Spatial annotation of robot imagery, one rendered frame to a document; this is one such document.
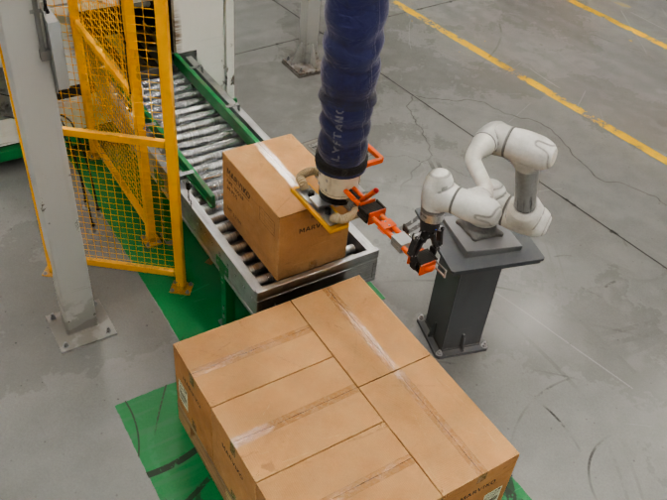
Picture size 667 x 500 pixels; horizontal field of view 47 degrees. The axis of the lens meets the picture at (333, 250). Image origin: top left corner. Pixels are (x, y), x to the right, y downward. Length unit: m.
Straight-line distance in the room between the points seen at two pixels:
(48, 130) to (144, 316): 1.31
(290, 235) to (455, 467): 1.29
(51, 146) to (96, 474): 1.49
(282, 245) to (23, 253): 1.87
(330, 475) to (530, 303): 2.09
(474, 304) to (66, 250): 2.09
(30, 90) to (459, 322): 2.38
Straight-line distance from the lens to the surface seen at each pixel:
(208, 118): 4.94
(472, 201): 2.69
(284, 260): 3.67
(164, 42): 3.59
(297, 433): 3.16
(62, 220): 3.82
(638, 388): 4.49
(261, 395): 3.27
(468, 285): 3.95
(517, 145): 3.16
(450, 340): 4.23
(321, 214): 3.29
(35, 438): 3.95
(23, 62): 3.38
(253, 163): 3.82
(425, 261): 2.94
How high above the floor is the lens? 3.12
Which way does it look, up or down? 41 degrees down
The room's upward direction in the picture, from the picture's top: 6 degrees clockwise
